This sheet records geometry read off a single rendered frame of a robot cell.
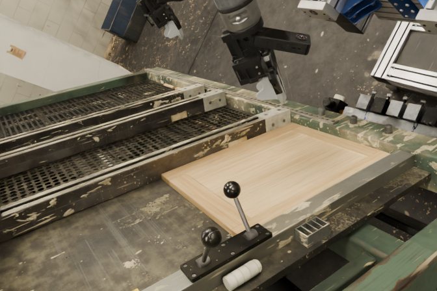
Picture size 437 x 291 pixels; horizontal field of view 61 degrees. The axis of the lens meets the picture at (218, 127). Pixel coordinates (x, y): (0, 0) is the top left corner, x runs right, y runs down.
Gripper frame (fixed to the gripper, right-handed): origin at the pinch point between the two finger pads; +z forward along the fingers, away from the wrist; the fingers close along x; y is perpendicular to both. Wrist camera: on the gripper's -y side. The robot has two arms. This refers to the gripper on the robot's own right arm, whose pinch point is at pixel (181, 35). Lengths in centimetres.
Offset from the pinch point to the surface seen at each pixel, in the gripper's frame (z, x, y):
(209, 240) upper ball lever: -3, 87, 43
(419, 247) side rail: 21, 103, 15
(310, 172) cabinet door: 31, 64, 10
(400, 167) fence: 37, 80, -8
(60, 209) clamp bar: 2, 36, 67
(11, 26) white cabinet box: 5, -348, 52
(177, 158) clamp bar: 18, 33, 34
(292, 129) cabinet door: 40, 37, -5
